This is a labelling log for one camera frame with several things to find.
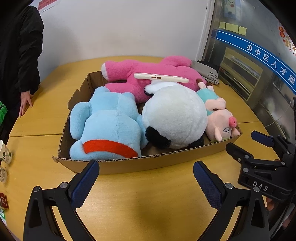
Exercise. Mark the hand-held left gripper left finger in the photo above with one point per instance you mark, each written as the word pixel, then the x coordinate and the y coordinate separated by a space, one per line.
pixel 85 184

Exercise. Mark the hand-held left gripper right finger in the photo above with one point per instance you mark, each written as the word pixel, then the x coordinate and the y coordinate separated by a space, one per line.
pixel 208 185

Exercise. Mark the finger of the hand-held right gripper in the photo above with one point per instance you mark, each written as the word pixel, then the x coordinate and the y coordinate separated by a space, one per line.
pixel 238 151
pixel 262 139

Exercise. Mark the cardboard box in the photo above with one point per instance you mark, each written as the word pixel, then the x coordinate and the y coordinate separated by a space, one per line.
pixel 161 161

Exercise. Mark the light blue plush toy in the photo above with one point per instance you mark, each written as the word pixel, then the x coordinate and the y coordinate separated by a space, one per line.
pixel 108 125

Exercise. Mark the person's right hand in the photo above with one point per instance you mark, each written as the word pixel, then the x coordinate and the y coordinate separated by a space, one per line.
pixel 270 204

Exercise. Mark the pink pig plush toy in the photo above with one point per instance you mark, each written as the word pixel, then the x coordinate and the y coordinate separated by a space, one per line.
pixel 219 120

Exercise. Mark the white and black plush toy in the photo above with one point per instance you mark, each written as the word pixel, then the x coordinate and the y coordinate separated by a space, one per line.
pixel 175 111

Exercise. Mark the paper cup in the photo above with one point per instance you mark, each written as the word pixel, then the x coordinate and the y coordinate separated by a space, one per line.
pixel 4 151
pixel 2 173

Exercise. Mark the small brown box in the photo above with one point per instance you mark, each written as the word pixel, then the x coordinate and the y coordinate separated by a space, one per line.
pixel 3 201

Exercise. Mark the blue banner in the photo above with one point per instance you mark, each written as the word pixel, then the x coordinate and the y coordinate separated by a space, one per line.
pixel 254 52

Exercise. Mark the red window decoration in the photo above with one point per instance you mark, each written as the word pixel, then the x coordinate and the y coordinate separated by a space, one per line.
pixel 286 39

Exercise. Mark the white phone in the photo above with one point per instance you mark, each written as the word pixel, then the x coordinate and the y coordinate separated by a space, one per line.
pixel 161 77

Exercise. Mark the green bag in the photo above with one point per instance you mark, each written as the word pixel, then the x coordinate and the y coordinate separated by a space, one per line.
pixel 2 113

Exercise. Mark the yellow sticky note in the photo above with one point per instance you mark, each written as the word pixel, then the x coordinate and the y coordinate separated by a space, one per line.
pixel 242 30
pixel 235 28
pixel 222 25
pixel 229 26

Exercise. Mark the cartoon poster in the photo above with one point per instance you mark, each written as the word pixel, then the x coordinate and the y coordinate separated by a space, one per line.
pixel 230 7

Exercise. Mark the red wall notice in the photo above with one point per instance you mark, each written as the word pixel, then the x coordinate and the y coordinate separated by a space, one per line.
pixel 47 4

